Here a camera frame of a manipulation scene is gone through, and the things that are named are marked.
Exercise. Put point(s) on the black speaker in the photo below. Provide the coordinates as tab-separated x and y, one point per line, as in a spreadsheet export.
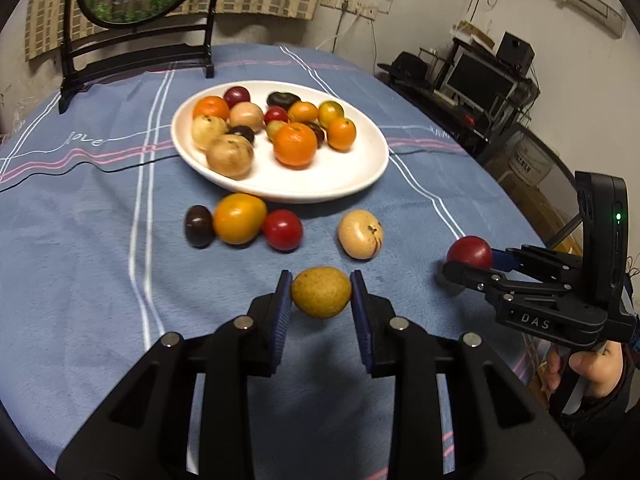
515	50

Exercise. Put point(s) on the dark red cherry tomato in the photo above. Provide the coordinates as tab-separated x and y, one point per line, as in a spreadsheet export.
236	95

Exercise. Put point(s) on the small yellow-orange citrus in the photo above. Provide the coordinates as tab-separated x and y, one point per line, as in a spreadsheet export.
303	111

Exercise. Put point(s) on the red plum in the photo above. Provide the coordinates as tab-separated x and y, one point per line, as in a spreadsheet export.
469	254

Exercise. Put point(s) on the beige round fruit purple streaks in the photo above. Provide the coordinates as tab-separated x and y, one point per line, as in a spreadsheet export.
360	234

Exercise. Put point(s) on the small orange mandarin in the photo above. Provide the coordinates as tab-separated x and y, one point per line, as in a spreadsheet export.
211	108

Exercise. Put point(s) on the small dark purple tomato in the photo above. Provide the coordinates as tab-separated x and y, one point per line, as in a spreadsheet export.
199	226

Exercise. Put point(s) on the green-orange mandarin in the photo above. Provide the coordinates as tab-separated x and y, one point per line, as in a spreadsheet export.
330	112

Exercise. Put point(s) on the cardboard box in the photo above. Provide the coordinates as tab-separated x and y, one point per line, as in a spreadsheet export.
530	165

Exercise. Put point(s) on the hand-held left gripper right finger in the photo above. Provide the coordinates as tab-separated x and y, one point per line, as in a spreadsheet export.
361	320

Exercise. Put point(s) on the black computer desk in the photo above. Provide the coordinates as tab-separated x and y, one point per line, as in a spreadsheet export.
450	110

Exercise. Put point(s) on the black hat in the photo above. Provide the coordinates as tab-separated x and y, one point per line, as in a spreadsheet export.
410	65

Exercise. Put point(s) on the yellow-orange tomato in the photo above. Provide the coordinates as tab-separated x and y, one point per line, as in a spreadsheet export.
239	218

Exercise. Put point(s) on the small olive-green fruit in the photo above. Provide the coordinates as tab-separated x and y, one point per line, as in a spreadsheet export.
272	130

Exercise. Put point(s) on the person's right forearm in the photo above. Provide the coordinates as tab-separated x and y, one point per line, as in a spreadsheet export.
600	425

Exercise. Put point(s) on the white oval plate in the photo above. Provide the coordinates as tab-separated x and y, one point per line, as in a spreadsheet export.
340	175

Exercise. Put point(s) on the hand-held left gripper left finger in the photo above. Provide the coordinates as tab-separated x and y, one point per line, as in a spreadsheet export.
282	320

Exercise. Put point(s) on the smooth pale beige round fruit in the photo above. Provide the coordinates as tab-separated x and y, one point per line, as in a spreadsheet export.
246	116

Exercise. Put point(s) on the blue striped tablecloth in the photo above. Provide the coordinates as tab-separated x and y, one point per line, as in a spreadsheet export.
75	260

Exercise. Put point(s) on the computer monitor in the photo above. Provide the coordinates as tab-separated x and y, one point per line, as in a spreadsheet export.
477	82

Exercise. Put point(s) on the dark purple passion fruit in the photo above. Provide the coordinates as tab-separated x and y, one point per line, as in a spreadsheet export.
241	133

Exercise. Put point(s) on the beige round fruit dark spots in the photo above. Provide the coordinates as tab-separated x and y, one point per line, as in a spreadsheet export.
230	156

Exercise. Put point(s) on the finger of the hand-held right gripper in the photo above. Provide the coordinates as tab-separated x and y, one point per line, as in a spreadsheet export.
480	280
502	258

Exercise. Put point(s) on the person's right hand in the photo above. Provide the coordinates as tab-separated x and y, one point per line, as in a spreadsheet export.
602	370

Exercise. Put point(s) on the large orange mandarin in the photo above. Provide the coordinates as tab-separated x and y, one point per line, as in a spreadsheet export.
295	144

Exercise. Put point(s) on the yellow-brown speckled round fruit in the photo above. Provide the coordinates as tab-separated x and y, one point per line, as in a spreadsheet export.
320	292

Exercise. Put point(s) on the yellow-beige round fruit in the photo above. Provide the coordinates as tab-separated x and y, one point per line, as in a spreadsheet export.
209	131

